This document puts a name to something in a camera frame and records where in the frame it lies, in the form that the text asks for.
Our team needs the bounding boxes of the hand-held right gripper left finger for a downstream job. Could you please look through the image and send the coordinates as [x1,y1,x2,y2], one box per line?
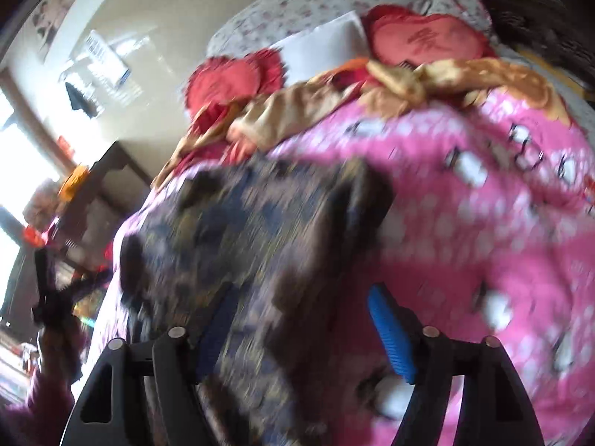
[60,282,239,446]

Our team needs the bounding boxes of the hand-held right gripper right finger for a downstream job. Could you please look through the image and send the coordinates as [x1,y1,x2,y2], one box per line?
[367,283,546,446]

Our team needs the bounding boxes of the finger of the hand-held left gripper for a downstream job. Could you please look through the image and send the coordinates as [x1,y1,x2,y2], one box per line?
[60,268,113,300]
[34,245,51,299]

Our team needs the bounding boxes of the brown blue patterned garment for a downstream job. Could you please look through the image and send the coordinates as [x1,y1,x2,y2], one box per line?
[118,155,396,446]

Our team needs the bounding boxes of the person's left forearm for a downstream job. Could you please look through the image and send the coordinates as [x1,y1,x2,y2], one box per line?
[0,323,90,446]

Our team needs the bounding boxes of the dark wooden side table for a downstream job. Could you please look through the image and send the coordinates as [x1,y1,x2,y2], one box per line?
[46,142,155,282]

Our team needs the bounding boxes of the orange plastic basket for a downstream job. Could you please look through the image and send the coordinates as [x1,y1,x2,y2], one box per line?
[58,164,90,201]

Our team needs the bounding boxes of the pink penguin print blanket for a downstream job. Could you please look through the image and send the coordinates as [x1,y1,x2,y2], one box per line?
[88,88,595,446]

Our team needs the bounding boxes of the dark hanging cloth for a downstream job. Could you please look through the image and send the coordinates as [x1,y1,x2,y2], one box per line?
[64,81,99,118]

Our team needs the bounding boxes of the yellow and red blanket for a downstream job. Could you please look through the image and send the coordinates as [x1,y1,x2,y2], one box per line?
[153,58,572,189]

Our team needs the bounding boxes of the red heart pillow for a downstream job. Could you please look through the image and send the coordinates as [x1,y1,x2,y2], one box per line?
[186,49,285,138]
[363,4,497,70]

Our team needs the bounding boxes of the white pillow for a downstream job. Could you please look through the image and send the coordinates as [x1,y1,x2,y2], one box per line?
[270,12,371,74]

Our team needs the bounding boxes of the floral pillow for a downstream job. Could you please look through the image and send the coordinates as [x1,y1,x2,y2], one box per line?
[207,0,494,59]

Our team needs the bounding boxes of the dark carved wooden cabinet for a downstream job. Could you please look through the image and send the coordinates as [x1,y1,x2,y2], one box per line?
[458,0,595,85]

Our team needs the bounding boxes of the eye chart wall poster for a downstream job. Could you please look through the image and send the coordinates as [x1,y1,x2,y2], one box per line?
[83,29,132,88]

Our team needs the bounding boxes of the portrait wall poster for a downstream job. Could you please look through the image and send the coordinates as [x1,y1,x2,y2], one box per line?
[32,0,78,63]

